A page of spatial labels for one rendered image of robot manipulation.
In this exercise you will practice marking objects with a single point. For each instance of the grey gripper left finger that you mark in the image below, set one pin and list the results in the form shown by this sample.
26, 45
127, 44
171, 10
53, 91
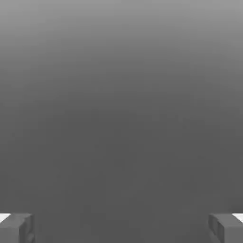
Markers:
14, 228

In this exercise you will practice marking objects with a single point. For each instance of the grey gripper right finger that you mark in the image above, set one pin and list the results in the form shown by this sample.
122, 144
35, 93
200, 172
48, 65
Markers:
227, 229

